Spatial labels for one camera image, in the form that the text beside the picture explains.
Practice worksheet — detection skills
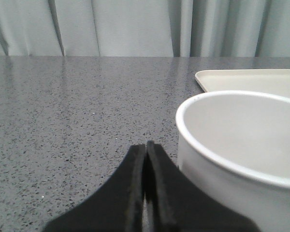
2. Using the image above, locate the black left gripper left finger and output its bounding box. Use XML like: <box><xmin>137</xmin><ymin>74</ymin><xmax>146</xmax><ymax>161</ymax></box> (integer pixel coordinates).
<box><xmin>44</xmin><ymin>145</ymin><xmax>145</xmax><ymax>232</ymax></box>

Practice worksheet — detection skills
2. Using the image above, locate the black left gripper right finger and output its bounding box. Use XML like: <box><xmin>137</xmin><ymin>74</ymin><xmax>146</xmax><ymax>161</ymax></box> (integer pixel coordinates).
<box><xmin>144</xmin><ymin>141</ymin><xmax>259</xmax><ymax>232</ymax></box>

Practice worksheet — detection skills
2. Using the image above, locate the cream rectangular plastic tray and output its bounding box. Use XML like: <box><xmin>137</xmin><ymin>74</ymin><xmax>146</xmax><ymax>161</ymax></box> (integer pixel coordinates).
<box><xmin>195</xmin><ymin>69</ymin><xmax>290</xmax><ymax>98</ymax></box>

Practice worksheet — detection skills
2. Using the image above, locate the pale grey-green curtain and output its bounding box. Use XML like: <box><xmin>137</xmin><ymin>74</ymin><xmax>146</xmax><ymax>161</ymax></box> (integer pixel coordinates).
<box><xmin>0</xmin><ymin>0</ymin><xmax>290</xmax><ymax>57</ymax></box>

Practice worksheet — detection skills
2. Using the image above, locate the white smiley mug black handle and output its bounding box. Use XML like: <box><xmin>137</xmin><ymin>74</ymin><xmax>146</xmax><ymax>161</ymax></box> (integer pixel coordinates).
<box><xmin>176</xmin><ymin>90</ymin><xmax>290</xmax><ymax>232</ymax></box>

